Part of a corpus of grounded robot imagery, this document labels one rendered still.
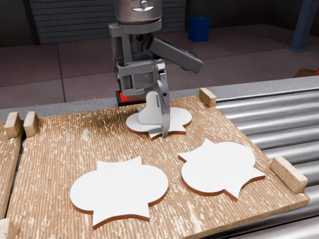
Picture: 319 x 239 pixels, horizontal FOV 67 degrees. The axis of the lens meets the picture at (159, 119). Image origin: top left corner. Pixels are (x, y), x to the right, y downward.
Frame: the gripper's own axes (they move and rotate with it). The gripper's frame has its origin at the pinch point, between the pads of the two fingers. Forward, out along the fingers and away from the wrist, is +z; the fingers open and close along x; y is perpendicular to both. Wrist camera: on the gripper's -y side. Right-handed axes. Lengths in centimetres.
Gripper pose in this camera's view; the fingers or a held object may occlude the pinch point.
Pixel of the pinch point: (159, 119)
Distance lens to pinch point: 51.1
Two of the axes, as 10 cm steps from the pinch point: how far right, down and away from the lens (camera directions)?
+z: 0.6, 8.3, 5.5
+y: -9.5, 2.2, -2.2
